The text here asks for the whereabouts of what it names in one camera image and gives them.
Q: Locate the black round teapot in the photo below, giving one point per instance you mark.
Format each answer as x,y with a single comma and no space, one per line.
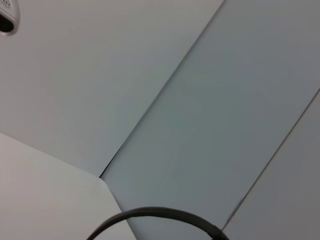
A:
155,212

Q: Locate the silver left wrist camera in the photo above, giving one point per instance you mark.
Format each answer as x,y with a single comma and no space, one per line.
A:
12,22

